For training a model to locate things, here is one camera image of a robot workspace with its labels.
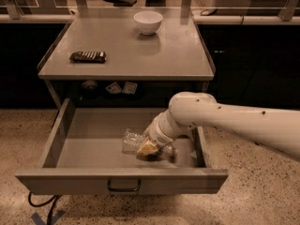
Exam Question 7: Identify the black drawer handle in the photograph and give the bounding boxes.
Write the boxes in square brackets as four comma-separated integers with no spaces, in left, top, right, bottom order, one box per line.
[107,180,142,193]

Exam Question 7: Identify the white tag right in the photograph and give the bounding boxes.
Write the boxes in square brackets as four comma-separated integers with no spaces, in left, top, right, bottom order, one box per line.
[123,82,138,95]

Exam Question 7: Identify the clear plastic water bottle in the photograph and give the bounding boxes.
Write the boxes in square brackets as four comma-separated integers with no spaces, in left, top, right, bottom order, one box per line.
[122,128,177,158]

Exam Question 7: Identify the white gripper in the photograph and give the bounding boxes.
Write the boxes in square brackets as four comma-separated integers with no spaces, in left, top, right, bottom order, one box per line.
[137,110,188,156]

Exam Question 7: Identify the black floor cable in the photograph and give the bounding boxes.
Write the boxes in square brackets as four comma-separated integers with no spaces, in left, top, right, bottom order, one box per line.
[27,191,68,225]

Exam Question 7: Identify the dark striped snack bar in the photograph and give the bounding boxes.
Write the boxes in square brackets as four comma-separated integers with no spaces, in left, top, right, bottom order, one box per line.
[69,52,106,64]

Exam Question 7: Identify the white tag left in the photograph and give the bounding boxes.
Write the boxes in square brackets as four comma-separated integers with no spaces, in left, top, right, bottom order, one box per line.
[106,82,122,95]

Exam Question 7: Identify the black office chair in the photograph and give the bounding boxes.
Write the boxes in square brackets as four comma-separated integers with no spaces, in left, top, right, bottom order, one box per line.
[103,0,137,7]

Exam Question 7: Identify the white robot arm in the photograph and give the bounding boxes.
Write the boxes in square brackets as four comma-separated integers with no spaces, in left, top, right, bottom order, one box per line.
[138,92,300,159]

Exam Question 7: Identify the white tag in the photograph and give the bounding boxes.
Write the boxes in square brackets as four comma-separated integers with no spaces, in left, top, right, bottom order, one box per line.
[123,82,138,95]
[106,82,122,95]

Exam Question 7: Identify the glass partition railing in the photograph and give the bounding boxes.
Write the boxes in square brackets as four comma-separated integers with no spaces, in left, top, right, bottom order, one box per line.
[0,0,300,26]

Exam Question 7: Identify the round dark knob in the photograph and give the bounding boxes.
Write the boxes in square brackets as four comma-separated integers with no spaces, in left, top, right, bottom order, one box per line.
[81,80,98,94]

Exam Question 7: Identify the white ceramic bowl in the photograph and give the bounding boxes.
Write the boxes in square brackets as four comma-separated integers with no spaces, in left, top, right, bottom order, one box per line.
[133,11,163,35]

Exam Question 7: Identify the grey top drawer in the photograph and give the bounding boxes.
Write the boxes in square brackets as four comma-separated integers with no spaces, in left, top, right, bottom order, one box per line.
[15,98,228,195]

